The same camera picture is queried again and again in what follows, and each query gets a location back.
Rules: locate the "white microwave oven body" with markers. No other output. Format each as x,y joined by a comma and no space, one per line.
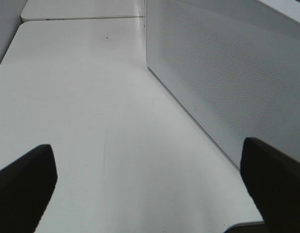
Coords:
287,8

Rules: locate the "white microwave door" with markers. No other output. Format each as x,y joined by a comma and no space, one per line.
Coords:
235,67

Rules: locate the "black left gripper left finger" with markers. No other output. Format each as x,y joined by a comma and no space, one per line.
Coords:
26,187

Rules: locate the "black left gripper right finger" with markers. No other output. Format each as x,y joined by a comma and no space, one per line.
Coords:
272,180

